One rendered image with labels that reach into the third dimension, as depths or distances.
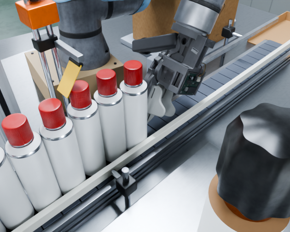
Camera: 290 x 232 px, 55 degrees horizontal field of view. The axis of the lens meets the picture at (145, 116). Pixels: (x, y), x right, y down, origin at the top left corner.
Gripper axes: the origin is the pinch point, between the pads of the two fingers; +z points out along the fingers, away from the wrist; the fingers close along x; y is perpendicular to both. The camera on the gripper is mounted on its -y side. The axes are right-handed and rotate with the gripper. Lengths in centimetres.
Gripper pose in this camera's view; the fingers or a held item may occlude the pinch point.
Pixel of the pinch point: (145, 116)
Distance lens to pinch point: 60.9
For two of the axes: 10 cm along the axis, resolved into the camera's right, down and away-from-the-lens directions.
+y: 6.8, 4.9, -5.4
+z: -3.6, 8.7, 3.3
